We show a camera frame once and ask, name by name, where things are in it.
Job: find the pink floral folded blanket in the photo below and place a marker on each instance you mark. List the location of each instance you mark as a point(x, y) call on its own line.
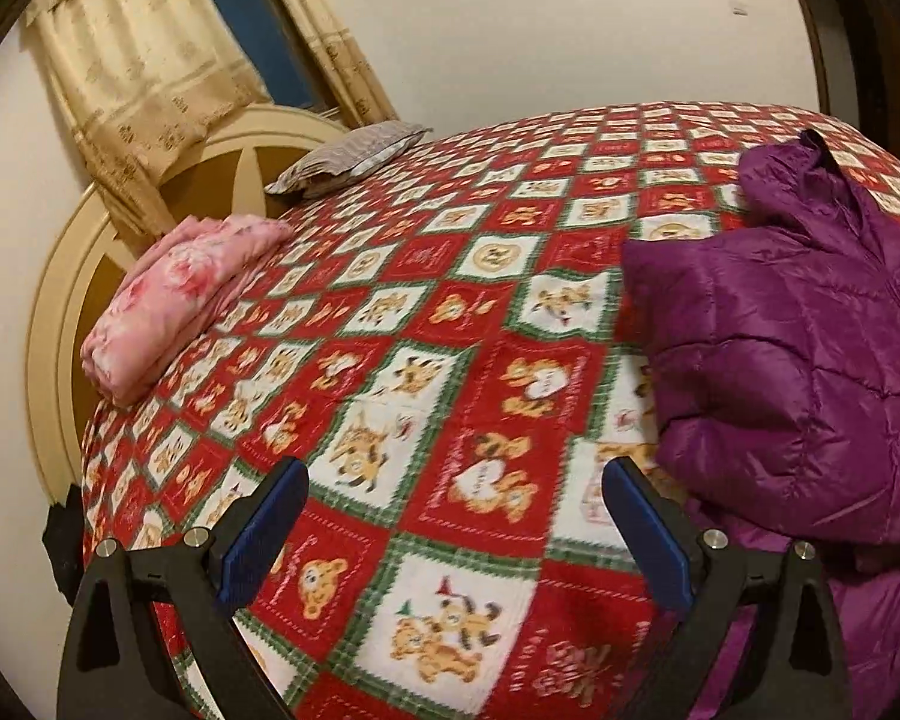
point(172, 300)

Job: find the window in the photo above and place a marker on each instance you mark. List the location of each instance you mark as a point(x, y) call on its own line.
point(259, 30)

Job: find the purple puffer jacket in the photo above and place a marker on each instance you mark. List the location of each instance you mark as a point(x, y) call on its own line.
point(780, 360)

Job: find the dark wooden door frame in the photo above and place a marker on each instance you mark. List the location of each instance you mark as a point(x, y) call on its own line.
point(817, 15)

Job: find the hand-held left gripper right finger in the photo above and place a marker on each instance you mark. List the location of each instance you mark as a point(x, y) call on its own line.
point(649, 532)

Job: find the cream wooden headboard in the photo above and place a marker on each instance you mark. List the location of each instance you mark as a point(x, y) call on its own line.
point(51, 360)

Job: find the red teddy bear bedspread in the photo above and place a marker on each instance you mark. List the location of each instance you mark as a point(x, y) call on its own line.
point(450, 360)

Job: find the beige patterned curtain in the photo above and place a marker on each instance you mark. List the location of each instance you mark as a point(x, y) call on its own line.
point(337, 52)
point(135, 67)

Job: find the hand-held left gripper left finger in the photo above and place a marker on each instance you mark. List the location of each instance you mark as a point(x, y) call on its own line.
point(259, 532)

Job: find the grey patterned pillow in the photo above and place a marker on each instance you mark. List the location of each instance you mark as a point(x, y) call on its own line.
point(337, 157)

